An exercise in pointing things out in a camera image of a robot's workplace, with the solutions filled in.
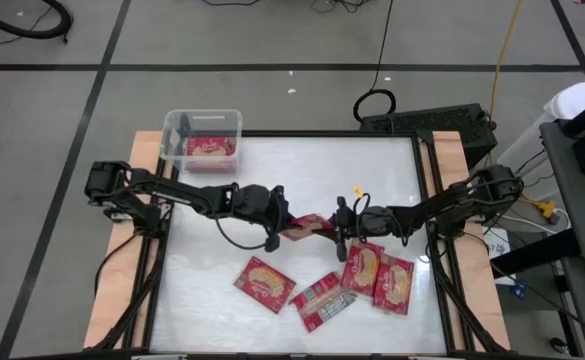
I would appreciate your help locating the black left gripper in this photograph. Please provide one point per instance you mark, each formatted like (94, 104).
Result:
(257, 205)

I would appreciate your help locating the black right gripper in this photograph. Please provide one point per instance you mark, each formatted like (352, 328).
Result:
(372, 220)

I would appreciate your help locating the red Orville popcorn bag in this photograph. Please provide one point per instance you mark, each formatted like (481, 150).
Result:
(309, 225)
(362, 267)
(322, 300)
(211, 147)
(264, 284)
(393, 285)

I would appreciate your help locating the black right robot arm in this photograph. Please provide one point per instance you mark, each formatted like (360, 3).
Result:
(447, 205)

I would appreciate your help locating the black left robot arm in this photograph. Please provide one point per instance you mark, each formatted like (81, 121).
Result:
(172, 192)

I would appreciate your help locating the black vented computer case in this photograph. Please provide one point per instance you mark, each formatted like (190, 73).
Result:
(422, 125)

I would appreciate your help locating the plywood side board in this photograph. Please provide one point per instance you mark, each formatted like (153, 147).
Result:
(107, 310)
(452, 150)

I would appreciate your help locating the clear plastic storage bin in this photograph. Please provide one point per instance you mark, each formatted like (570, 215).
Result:
(172, 125)

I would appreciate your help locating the white paper sheet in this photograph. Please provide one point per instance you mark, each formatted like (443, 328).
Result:
(497, 245)

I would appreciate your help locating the blue tag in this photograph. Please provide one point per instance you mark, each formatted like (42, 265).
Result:
(520, 291)

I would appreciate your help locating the yellow power plug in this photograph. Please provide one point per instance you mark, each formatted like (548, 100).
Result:
(544, 207)

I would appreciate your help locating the small black floor object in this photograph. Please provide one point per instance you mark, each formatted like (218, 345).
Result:
(557, 344)

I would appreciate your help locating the white cylindrical bin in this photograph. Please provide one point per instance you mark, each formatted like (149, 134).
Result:
(582, 100)

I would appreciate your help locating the black aluminium table frame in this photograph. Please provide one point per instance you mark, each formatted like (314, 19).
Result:
(322, 134)

